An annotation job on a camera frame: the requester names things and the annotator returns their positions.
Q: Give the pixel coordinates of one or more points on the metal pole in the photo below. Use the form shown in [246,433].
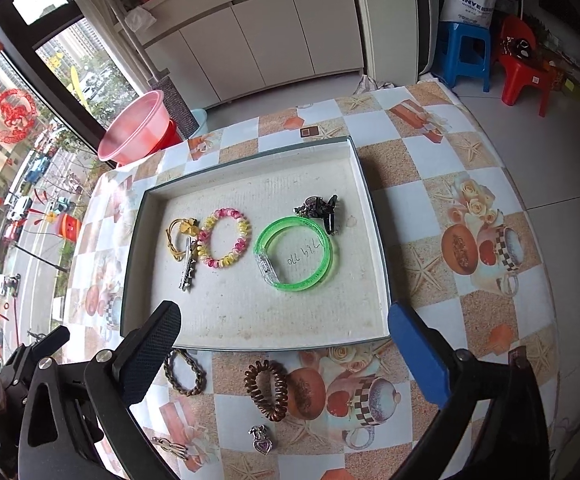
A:
[135,40]

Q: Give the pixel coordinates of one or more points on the red plastic stool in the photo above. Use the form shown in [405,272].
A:
[172,135]

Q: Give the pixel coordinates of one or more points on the white cabinet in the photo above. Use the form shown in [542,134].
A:
[270,30]

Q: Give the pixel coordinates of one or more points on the white shopping bag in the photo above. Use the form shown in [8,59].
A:
[467,2]

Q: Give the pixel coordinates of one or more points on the silver heart brooch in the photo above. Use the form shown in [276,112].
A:
[306,207]

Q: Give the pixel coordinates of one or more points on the red paper-cut window decoration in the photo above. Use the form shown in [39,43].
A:
[12,116]

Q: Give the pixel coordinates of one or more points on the white floor rag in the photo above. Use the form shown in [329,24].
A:
[372,85]

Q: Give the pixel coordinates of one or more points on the checkered printed tablecloth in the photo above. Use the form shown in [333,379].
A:
[420,170]

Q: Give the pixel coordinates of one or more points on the grey-green shallow cardboard box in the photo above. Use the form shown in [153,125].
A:
[250,305]

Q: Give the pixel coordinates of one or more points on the grey mat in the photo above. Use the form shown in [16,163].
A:
[177,107]

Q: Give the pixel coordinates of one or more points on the silver heart pendant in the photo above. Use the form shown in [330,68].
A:
[261,444]

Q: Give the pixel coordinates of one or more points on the silver studded hair clip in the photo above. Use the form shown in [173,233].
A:
[188,270]

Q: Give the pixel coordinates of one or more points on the white crumpled cloth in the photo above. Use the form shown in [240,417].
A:
[140,17]

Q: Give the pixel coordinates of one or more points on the black bag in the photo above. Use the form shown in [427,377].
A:
[517,46]

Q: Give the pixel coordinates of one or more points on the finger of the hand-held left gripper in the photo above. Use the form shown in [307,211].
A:
[54,341]
[15,360]

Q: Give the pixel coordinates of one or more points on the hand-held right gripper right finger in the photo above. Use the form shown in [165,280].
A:
[420,355]

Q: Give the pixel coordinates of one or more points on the pink plastic basin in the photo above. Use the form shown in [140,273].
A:
[135,130]

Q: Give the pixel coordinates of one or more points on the light blue bucket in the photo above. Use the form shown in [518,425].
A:
[199,122]

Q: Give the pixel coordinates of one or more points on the black hair claw clip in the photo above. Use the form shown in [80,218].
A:
[326,208]

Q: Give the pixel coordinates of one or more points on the blue plastic stool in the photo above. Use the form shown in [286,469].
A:
[462,55]

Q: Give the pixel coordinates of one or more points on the red plastic chair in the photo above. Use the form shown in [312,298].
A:
[525,80]

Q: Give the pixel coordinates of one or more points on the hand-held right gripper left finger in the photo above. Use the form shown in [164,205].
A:
[152,355]

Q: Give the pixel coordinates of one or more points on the metal looped hairpin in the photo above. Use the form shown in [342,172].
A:
[170,447]

